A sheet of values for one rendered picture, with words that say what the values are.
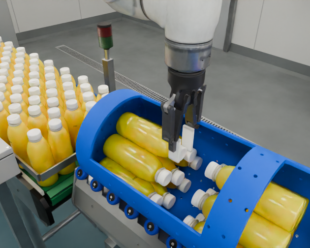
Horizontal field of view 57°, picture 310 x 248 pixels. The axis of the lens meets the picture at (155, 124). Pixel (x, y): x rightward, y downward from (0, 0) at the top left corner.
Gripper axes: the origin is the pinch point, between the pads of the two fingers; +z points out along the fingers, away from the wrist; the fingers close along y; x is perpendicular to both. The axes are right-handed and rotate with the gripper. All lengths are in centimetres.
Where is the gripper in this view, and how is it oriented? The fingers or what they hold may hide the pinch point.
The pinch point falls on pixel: (181, 144)
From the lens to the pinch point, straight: 69.0
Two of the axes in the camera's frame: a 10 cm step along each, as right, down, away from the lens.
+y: 6.6, -4.3, 6.2
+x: -7.5, -3.8, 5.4
